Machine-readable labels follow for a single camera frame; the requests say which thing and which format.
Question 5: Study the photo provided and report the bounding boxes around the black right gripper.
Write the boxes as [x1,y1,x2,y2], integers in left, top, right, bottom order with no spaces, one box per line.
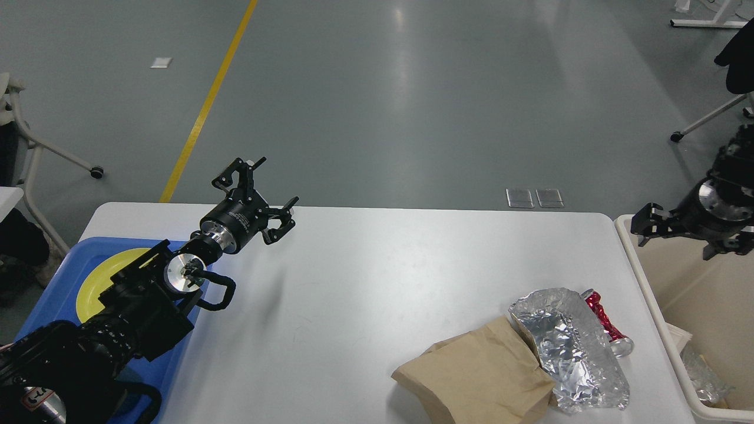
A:
[630,178,753,261]

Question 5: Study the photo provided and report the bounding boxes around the beige plastic bin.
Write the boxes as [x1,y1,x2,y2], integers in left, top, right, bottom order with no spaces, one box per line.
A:
[614,214,753,423]

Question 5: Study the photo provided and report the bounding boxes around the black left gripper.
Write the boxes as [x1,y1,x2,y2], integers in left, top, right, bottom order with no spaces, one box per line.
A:
[199,157,300,254]

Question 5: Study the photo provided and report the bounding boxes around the white side table edge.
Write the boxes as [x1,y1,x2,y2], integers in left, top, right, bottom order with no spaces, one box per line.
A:
[0,186,24,221]

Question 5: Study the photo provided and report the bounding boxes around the white desk frame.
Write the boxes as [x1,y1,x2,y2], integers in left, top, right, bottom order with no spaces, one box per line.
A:
[669,1,753,30]

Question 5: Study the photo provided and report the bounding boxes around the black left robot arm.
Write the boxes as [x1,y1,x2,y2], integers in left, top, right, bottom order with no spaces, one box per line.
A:
[1,157,299,423]

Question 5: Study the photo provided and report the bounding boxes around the right side office chair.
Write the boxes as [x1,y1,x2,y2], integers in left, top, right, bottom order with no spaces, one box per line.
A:
[669,19,753,143]

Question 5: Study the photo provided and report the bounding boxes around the brown paper bag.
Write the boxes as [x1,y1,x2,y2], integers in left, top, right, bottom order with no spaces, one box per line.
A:
[392,316,554,423]

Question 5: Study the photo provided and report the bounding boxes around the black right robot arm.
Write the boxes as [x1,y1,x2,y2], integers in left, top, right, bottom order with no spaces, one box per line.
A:
[630,124,753,261]

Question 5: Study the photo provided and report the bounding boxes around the silver foil wrapper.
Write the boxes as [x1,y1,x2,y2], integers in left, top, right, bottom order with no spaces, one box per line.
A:
[508,287,630,415]

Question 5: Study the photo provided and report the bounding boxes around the yellow plastic plate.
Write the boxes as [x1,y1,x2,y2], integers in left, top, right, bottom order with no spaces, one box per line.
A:
[75,247,148,324]

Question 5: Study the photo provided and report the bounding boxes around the white office chair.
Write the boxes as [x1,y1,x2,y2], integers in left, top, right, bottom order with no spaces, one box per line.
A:
[2,72,105,255]

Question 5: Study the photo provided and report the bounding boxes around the red wrapper piece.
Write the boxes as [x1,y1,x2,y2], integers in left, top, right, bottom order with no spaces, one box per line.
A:
[581,288,634,359]

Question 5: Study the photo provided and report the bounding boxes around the white paper cup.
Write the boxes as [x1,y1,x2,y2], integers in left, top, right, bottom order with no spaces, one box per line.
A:
[665,322,694,358]

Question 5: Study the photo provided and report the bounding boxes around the crumpled clear plastic wrap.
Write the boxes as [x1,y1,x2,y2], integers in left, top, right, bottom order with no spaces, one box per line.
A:
[680,344,735,409]

